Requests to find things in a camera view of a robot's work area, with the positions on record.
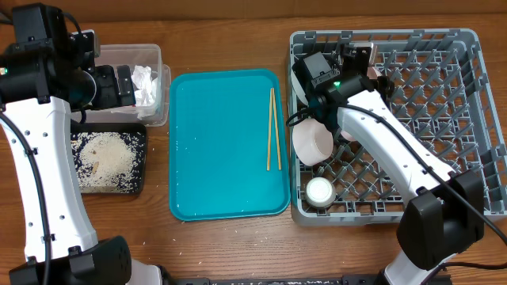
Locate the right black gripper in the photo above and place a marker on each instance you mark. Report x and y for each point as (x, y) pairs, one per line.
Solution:
(382, 83)

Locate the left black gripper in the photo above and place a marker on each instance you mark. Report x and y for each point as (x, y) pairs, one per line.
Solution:
(111, 96)

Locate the white napkin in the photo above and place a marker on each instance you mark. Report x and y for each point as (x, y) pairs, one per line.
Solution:
(145, 83)

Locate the white rice grains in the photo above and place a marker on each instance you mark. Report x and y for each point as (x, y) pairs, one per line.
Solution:
(107, 158)

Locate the grey bowl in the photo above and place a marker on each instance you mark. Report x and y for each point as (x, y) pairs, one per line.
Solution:
(298, 89)

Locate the small pink plate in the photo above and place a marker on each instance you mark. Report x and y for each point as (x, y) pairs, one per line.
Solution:
(312, 142)

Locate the white cup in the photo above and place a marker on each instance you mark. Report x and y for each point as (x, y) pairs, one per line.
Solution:
(320, 192)

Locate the large white plate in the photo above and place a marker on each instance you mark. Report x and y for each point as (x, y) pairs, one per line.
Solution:
(373, 73)

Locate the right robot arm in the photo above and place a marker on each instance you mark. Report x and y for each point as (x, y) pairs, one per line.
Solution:
(443, 213)

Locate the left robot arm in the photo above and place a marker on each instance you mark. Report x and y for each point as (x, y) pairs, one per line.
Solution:
(39, 91)

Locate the clear plastic waste bin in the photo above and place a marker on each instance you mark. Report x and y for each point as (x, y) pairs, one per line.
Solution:
(135, 54)

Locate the grey dishwasher rack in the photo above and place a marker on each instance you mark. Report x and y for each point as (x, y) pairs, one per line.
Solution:
(442, 95)

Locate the black rectangular tray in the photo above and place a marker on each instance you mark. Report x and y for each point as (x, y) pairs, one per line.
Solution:
(111, 158)

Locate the teal serving tray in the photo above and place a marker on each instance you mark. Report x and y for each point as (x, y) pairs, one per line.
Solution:
(218, 131)

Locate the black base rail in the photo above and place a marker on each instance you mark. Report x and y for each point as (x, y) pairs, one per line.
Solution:
(343, 280)

